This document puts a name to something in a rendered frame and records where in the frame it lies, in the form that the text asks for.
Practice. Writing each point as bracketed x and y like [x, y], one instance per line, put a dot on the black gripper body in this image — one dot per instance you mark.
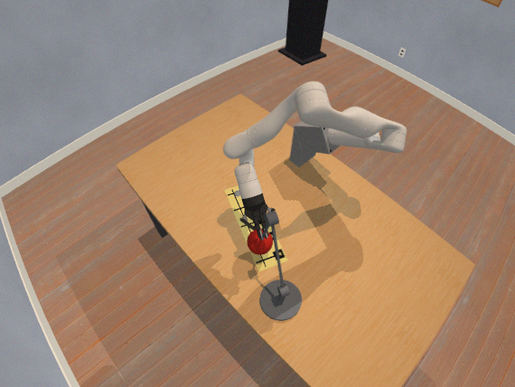
[254, 204]

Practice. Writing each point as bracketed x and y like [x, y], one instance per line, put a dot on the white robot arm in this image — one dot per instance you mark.
[313, 106]

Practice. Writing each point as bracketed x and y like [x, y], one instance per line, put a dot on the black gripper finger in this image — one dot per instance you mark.
[262, 220]
[256, 222]

